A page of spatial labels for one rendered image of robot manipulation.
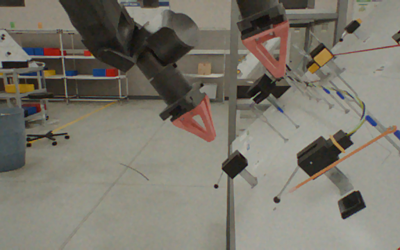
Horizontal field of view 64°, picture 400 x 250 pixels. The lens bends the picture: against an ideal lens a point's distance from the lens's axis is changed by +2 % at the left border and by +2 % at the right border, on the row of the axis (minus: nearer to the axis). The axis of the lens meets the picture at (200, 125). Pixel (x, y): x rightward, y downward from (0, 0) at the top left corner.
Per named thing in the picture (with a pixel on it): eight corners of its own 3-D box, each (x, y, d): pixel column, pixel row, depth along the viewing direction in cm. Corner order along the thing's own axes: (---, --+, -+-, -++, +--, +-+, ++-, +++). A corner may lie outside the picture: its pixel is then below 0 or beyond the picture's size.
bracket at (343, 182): (337, 181, 58) (318, 162, 58) (348, 174, 57) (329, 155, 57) (341, 196, 54) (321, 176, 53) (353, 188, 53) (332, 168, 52)
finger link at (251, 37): (301, 62, 51) (283, 5, 49) (303, 72, 45) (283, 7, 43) (260, 76, 54) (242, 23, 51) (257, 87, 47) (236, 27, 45)
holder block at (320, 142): (311, 168, 58) (296, 153, 58) (337, 150, 56) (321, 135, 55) (313, 180, 54) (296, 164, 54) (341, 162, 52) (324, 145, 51)
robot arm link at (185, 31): (103, 17, 53) (93, 57, 49) (139, -29, 45) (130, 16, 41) (162, 51, 60) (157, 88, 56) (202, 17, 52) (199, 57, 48)
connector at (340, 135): (326, 153, 56) (319, 146, 55) (350, 135, 54) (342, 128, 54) (330, 160, 53) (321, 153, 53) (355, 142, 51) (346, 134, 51)
